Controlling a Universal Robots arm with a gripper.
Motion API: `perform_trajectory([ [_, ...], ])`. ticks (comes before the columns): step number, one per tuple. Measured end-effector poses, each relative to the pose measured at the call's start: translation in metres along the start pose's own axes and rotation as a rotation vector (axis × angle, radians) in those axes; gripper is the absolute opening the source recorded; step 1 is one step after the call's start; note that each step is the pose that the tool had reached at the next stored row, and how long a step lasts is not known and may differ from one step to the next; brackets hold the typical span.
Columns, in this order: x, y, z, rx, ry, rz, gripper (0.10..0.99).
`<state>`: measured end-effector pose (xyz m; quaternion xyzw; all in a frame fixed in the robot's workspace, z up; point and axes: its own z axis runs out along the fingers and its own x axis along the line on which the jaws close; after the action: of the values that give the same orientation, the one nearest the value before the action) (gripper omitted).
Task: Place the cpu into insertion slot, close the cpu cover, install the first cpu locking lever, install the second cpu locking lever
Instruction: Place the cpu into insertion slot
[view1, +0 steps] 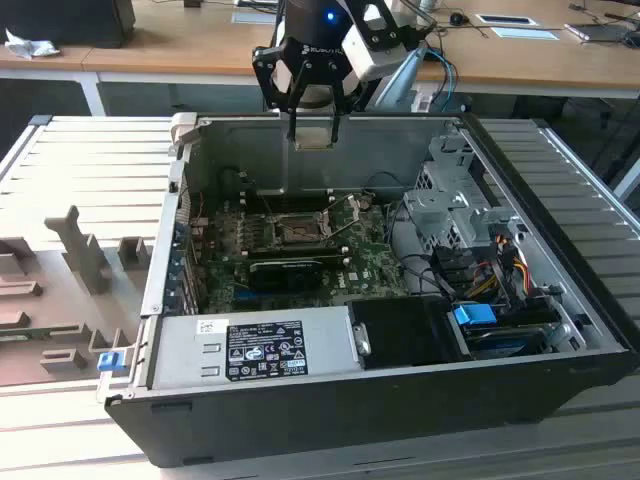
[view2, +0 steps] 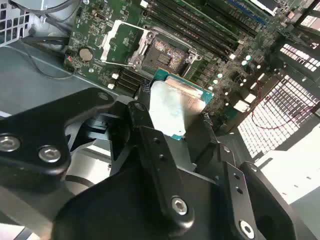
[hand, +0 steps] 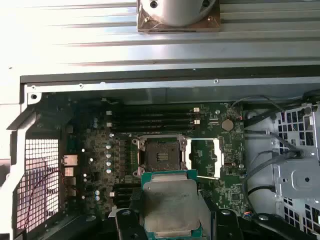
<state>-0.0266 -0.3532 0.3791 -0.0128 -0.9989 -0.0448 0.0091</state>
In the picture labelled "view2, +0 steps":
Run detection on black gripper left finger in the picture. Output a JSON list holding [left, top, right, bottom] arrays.
[[0, 81, 196, 235]]

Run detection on metal socket cover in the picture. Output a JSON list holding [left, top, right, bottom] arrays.
[[99, 19, 154, 68]]

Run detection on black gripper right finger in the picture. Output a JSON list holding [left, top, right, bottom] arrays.
[[202, 113, 311, 240]]

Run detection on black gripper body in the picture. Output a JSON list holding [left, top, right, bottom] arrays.
[[53, 112, 238, 240]]

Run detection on silver green CPU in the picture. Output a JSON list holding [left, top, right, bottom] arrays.
[[147, 67, 215, 141]]

